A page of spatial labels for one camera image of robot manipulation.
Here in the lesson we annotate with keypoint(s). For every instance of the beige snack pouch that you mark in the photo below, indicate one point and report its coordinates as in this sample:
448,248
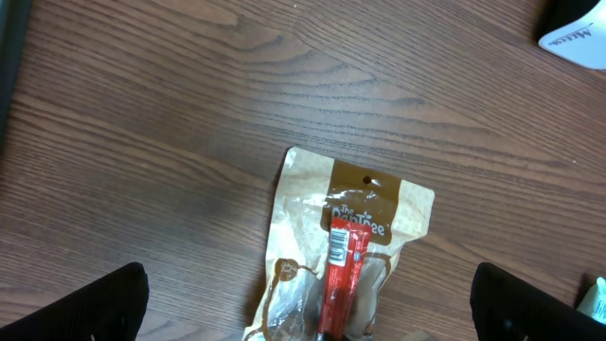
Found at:
312,191

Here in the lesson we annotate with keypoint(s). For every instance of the teal wet wipes pack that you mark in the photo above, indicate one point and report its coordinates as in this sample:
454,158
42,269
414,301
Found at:
594,302

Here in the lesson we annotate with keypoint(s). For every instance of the white barcode scanner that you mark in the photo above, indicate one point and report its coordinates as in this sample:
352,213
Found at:
575,31

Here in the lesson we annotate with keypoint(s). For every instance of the red snack stick packet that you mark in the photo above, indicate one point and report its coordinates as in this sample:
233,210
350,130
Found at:
348,245

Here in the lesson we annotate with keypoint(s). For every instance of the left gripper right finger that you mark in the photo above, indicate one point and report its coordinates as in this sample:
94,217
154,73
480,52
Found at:
506,308

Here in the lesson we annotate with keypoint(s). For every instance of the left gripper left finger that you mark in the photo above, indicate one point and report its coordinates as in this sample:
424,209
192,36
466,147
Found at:
110,308

